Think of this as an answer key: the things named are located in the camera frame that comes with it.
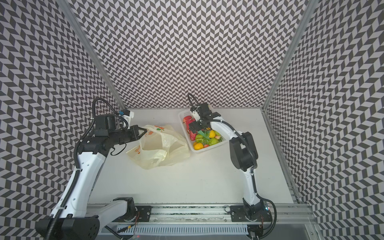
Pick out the aluminium right corner post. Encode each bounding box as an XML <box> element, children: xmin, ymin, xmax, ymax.
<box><xmin>262</xmin><ymin>0</ymin><xmax>319</xmax><ymax>112</ymax></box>

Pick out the yellow plastic bag orange print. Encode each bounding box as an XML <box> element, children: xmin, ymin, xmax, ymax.
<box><xmin>126</xmin><ymin>125</ymin><xmax>191</xmax><ymax>170</ymax></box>

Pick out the green apple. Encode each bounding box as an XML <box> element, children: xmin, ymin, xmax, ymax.
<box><xmin>195</xmin><ymin>134</ymin><xmax>205</xmax><ymax>143</ymax></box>

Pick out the orange fruit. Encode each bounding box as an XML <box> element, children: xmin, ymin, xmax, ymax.
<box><xmin>194</xmin><ymin>142</ymin><xmax>204</xmax><ymax>151</ymax></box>

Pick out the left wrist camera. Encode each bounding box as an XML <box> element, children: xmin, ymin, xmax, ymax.
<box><xmin>119</xmin><ymin>109</ymin><xmax>135</xmax><ymax>129</ymax></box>

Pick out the yellow lemon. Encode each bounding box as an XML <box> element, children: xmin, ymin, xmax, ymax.
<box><xmin>208</xmin><ymin>130</ymin><xmax>216</xmax><ymax>139</ymax></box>

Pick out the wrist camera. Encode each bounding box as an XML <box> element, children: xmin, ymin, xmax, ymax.
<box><xmin>119</xmin><ymin>109</ymin><xmax>135</xmax><ymax>129</ymax></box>
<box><xmin>190</xmin><ymin>107</ymin><xmax>201</xmax><ymax>122</ymax></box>

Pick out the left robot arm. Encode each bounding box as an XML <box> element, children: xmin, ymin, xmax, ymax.
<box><xmin>35</xmin><ymin>98</ymin><xmax>147</xmax><ymax>240</ymax></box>

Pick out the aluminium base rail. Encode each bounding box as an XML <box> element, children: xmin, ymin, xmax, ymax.
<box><xmin>136</xmin><ymin>204</ymin><xmax>317</xmax><ymax>225</ymax></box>

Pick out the white plastic fruit basket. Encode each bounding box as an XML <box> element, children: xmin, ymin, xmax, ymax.
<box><xmin>178</xmin><ymin>109</ymin><xmax>229</xmax><ymax>154</ymax></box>

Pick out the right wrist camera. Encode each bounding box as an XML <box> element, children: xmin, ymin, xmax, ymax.
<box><xmin>190</xmin><ymin>107</ymin><xmax>201</xmax><ymax>122</ymax></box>

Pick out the aluminium left corner post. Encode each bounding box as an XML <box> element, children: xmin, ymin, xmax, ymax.
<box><xmin>56</xmin><ymin>0</ymin><xmax>126</xmax><ymax>109</ymax></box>

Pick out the aluminium corner post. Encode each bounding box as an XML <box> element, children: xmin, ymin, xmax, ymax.
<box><xmin>56</xmin><ymin>0</ymin><xmax>126</xmax><ymax>109</ymax></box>
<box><xmin>262</xmin><ymin>0</ymin><xmax>319</xmax><ymax>112</ymax></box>

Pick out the green pear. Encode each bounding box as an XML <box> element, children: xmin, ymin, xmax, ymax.
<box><xmin>209</xmin><ymin>138</ymin><xmax>219</xmax><ymax>146</ymax></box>

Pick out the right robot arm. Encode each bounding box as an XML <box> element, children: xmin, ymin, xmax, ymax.
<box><xmin>187</xmin><ymin>103</ymin><xmax>277</xmax><ymax>240</ymax></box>

